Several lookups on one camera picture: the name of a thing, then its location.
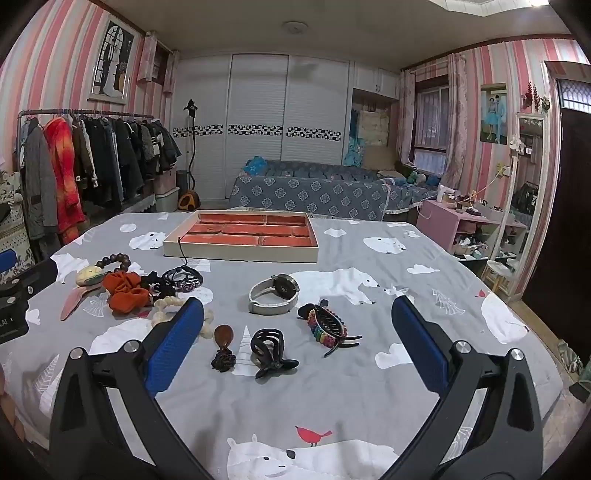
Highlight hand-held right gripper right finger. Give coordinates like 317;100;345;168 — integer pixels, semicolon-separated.
381;295;544;480

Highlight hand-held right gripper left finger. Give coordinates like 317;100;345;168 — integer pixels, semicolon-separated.
48;296;216;480

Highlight cream fuzzy hair tie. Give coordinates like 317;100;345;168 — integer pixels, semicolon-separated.
151;295;215;340

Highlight brown hair clip black flower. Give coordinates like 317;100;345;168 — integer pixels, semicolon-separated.
211;324;238;373

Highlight yellow pink plush hair clip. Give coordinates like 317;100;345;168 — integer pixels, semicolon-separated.
60;265;110;322

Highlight black hair tie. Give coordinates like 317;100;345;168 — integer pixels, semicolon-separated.
141;272;177;299

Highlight black cord bracelet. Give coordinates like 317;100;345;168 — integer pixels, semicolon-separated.
161;236;205;293

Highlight wooden bead bracelet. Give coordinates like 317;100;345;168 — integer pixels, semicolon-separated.
95;253;133;276

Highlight orange bow hair tie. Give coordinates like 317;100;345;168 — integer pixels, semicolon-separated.
102;270;153;317

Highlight black hair claw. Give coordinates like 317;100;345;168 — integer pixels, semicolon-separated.
249;328;300;380

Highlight rainbow beaded hair claw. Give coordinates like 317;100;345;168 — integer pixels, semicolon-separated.
296;299;363;358

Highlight white strap wristwatch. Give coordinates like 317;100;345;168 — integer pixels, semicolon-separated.
248;273;301;316

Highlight red brick pattern tray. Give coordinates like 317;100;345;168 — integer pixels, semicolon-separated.
163;209;320;264

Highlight floral patterned cloth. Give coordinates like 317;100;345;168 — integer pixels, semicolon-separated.
0;171;36;278

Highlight grey quilted coat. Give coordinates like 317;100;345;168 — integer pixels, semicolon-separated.
21;122;59;241

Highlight orange red fleece coat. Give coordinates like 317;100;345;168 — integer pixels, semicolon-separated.
44;117;86;246

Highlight grey polar bear print cloth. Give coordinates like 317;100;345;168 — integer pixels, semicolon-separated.
0;210;567;480

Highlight pink desk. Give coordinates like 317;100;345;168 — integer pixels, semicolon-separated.
418;199;504;255

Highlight white lace cloth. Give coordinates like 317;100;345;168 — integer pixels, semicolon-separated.
115;191;160;213

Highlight row of dark hanging clothes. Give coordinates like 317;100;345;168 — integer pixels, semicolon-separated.
69;115;184;208

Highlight white storage box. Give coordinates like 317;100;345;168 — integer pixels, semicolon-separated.
156;187;181;212

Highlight garment steamer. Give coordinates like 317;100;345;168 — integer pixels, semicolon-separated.
178;98;202;211

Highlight pink storage box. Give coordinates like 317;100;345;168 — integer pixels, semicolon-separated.
154;171;179;195

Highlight teal plush toy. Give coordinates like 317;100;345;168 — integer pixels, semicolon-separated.
406;171;440;188

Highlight metal clothes rack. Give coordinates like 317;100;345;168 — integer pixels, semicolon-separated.
17;108;158;217

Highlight white framed standing mirror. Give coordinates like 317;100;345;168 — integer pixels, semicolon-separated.
482;112;550;296

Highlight bed with blue patterned cover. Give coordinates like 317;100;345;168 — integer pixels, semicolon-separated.
228;159;437;220

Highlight dark wooden door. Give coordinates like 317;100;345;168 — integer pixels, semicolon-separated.
522;60;591;324

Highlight teal hanging cloth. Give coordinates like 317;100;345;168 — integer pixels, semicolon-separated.
344;108;370;167

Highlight beige folded quilt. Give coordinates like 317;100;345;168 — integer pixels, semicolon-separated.
360;111;393;169

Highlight barred window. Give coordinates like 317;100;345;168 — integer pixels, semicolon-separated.
413;76;451;174

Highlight wide pink floral curtain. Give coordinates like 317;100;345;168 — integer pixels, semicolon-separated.
443;53;472;188

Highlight narrow pink floral curtain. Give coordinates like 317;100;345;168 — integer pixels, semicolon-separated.
399;69;417;162

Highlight small pink curtain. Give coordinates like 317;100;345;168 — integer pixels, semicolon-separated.
139;32;179;96

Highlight white upper cabinet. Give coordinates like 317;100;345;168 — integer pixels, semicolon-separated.
353;62;400;100

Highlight white sliding door wardrobe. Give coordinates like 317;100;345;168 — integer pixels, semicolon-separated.
173;53;354;202

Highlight red flower decoration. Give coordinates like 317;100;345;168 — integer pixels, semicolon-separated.
524;80;550;114

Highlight framed wedding wall poster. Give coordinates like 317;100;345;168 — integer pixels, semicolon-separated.
88;18;137;105

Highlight couple portrait wall poster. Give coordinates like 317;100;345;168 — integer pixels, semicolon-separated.
480;83;509;145

